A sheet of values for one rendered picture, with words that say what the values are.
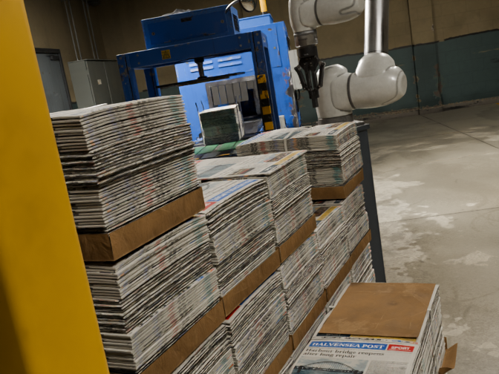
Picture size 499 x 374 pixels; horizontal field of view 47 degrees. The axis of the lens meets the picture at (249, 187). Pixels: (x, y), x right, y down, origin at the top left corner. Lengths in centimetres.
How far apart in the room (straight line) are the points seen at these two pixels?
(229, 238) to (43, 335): 72
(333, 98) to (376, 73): 21
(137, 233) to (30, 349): 44
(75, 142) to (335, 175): 125
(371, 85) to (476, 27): 928
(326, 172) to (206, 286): 97
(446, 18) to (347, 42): 182
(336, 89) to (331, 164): 60
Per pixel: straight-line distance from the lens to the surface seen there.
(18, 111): 51
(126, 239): 91
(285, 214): 147
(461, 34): 1159
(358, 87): 246
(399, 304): 172
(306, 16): 228
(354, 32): 1126
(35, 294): 52
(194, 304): 107
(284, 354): 146
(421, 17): 1135
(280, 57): 606
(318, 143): 197
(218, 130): 454
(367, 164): 261
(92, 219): 88
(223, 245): 117
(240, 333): 124
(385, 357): 146
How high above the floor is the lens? 131
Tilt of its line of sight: 11 degrees down
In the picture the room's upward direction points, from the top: 10 degrees counter-clockwise
